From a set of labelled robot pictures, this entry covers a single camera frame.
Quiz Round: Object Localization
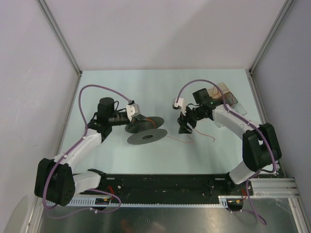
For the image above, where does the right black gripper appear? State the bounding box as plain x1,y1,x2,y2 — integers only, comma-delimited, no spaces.
177,104,204,134

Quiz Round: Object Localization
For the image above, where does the black cable spool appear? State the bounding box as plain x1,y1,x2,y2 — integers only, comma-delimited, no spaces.
125,116,168,145

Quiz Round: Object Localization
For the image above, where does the orange thin cable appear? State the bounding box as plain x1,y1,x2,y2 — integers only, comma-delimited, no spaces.
147,117,216,144

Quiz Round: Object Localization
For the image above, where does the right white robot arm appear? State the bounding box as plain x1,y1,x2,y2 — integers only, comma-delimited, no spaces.
173,88,282,195

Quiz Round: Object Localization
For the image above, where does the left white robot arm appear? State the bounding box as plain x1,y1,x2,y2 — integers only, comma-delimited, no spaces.
34,98,140,206

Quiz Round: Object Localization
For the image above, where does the clear plastic bin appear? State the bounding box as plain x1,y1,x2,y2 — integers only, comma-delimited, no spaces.
213,95,247,129

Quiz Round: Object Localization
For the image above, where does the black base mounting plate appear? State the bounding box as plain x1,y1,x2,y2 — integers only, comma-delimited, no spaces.
80,173,284,205

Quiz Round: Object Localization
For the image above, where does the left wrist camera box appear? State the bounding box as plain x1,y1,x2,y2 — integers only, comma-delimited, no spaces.
126,100,140,121

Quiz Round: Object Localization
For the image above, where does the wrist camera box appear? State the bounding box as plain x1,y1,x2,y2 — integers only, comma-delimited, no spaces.
126,100,140,121
172,98,187,116

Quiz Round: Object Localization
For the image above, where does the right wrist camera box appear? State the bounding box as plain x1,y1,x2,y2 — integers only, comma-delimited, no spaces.
172,98,187,116

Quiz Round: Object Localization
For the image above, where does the red thin cable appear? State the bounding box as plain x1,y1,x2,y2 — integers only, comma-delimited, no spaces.
210,86,235,105

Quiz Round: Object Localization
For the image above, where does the grey slotted cable duct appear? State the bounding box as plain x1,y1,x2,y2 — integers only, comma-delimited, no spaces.
45,196,229,208

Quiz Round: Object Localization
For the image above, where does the aluminium front rail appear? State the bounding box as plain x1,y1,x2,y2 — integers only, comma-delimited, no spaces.
251,178,299,198

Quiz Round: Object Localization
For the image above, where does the left aluminium frame post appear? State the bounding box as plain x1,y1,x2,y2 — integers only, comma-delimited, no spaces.
36,0,82,77

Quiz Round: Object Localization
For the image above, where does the aluminium frame post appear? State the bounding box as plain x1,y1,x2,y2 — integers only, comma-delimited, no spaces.
36,0,82,77
247,0,294,73

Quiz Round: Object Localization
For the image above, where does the right aluminium frame post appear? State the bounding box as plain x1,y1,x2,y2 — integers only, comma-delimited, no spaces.
247,0,294,73

